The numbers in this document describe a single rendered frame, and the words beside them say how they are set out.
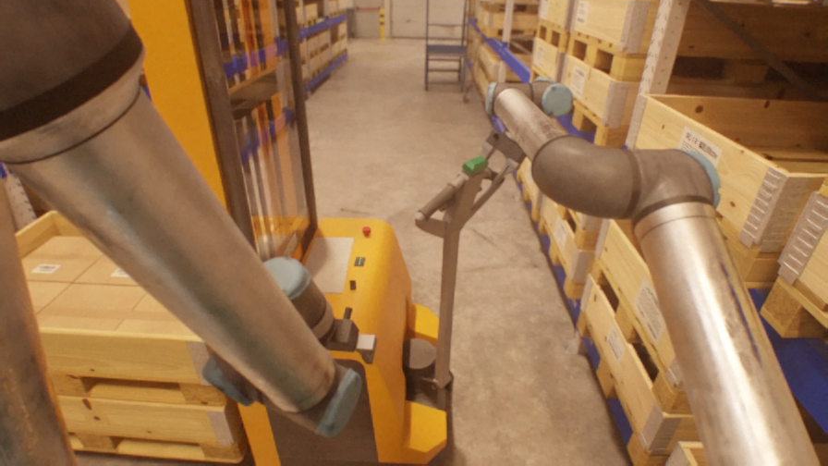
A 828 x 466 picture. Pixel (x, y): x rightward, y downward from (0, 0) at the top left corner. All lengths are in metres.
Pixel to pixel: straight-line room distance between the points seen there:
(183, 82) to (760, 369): 1.19
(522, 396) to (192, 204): 2.25
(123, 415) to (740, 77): 2.94
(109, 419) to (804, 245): 2.27
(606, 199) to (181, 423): 1.70
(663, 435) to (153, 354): 1.79
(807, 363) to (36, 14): 1.41
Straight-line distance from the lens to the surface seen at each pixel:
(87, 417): 2.17
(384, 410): 1.61
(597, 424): 2.47
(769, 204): 1.34
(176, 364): 1.71
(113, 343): 1.76
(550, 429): 2.38
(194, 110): 1.17
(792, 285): 1.29
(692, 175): 0.76
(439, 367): 1.85
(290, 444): 1.87
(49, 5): 0.26
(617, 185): 0.70
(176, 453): 2.17
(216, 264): 0.36
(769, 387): 0.65
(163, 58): 1.18
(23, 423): 0.49
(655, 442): 1.90
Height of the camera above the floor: 1.89
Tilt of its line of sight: 28 degrees down
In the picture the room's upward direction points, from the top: 1 degrees clockwise
